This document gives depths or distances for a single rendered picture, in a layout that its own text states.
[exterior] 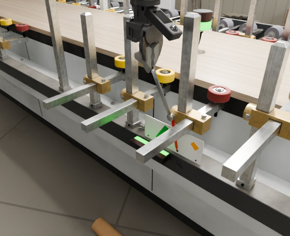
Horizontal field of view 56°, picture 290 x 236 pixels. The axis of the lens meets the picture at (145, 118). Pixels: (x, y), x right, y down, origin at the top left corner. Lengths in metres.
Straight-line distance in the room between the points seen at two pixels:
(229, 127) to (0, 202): 1.46
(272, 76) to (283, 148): 0.39
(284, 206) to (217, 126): 0.40
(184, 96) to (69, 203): 1.17
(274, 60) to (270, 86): 0.07
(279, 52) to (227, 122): 0.47
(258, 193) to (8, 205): 1.49
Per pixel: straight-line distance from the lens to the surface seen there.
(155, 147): 0.76
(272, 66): 0.72
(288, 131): 0.76
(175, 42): 1.57
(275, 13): 6.34
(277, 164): 1.10
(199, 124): 0.88
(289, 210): 0.91
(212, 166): 0.97
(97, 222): 1.60
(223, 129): 1.13
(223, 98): 0.98
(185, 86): 0.87
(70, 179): 1.97
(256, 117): 0.78
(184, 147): 0.97
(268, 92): 0.75
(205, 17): 0.84
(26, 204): 1.90
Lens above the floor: 1.32
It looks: 31 degrees down
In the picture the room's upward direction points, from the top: straight up
